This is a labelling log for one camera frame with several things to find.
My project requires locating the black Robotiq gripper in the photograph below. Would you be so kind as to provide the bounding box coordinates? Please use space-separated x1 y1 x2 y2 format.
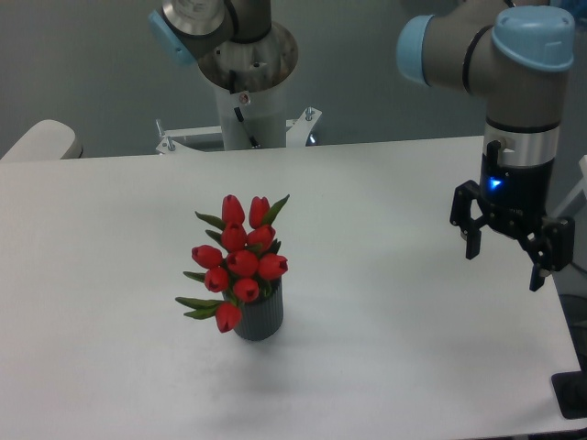
449 155 575 292

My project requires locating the red tulip bouquet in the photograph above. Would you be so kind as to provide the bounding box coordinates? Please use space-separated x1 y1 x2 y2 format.
175 194 289 334

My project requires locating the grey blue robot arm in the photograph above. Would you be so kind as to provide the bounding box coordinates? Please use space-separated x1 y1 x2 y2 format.
149 1 575 291

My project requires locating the dark grey ribbed vase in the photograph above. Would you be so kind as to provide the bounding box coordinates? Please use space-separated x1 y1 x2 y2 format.
234 279 283 342

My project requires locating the white furniture at right edge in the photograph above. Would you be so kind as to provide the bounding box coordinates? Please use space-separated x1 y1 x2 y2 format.
552 155 587 217

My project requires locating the black device at table edge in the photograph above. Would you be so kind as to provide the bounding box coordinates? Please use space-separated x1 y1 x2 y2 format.
551 371 586 420

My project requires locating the beige chair back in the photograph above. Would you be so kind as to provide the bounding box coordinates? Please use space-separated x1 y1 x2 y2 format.
1 119 83 163

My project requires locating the white metal base bracket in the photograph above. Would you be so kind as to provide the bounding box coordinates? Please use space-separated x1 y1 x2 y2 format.
155 106 323 155

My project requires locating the black pedestal cable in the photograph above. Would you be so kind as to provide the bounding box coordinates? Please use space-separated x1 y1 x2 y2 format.
232 105 261 149

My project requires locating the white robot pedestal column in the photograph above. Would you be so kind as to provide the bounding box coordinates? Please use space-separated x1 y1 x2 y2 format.
214 84 286 151

